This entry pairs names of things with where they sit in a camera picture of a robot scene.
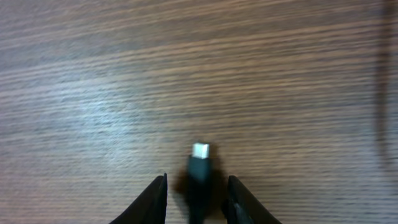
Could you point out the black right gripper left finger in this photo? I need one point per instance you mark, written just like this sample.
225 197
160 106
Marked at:
149 207

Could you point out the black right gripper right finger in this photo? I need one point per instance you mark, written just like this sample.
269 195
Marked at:
242 207

